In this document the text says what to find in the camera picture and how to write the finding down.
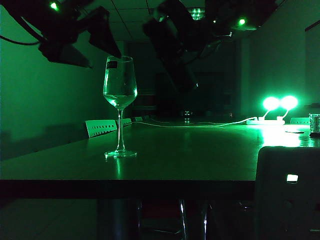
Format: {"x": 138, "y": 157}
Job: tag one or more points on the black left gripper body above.
{"x": 62, "y": 37}

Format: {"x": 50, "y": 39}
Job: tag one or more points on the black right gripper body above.
{"x": 210, "y": 17}

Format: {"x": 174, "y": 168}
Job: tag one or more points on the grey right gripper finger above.
{"x": 209, "y": 49}

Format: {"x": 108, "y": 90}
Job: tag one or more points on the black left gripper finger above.
{"x": 103, "y": 32}
{"x": 75, "y": 56}

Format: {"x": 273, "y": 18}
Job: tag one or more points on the black thermos cup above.
{"x": 175, "y": 57}

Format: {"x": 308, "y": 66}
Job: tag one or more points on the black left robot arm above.
{"x": 32, "y": 12}

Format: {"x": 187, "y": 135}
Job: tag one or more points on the clear stemmed wine glass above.
{"x": 120, "y": 83}

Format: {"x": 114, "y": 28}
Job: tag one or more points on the small distant drinking glass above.
{"x": 187, "y": 116}

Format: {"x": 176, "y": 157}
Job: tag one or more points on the ceiling light panel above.
{"x": 197, "y": 13}

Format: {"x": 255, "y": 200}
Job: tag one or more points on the large white slotted chair back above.
{"x": 101, "y": 128}

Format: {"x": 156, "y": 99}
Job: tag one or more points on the round glowing USB lamp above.
{"x": 289, "y": 102}
{"x": 270, "y": 103}

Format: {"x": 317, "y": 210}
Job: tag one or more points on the small white slotted chair back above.
{"x": 127, "y": 122}

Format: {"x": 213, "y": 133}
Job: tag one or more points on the white power strip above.
{"x": 265, "y": 122}

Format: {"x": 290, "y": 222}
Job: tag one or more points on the flat black round coaster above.
{"x": 295, "y": 131}

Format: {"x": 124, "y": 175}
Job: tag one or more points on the clear glass jar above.
{"x": 315, "y": 122}

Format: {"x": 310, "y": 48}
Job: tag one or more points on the dark box with indicator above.
{"x": 275, "y": 195}

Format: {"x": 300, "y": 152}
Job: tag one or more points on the dark table leg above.
{"x": 120, "y": 220}

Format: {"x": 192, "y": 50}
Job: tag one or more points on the chrome chair leg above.
{"x": 183, "y": 220}
{"x": 206, "y": 220}

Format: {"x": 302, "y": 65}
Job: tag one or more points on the framed wall board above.
{"x": 313, "y": 62}

